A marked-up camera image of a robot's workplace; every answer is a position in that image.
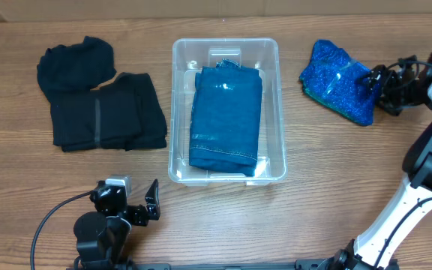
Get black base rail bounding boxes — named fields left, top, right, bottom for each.
left=65, top=257, right=400, bottom=270

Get sparkly blue garment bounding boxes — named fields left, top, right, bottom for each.
left=299, top=40, right=381, bottom=126

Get black pants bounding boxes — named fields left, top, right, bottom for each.
left=50, top=73, right=167, bottom=152

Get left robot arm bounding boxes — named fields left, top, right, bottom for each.
left=73, top=175, right=161, bottom=269

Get black folded shirt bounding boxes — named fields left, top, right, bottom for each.
left=37, top=36, right=116, bottom=102

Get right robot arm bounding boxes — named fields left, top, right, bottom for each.
left=318, top=53, right=432, bottom=269

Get blue denim jeans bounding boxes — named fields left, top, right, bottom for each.
left=189, top=59, right=263, bottom=177

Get clear plastic storage bin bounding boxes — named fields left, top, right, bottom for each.
left=168, top=37, right=287, bottom=186

